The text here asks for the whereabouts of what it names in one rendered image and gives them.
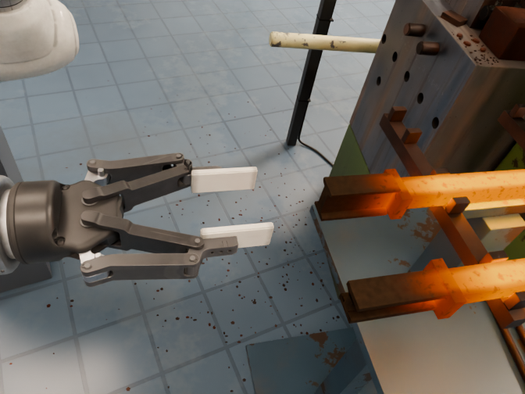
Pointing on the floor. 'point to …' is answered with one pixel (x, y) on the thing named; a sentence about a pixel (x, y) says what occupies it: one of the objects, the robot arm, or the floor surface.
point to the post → (308, 72)
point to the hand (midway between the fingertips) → (235, 206)
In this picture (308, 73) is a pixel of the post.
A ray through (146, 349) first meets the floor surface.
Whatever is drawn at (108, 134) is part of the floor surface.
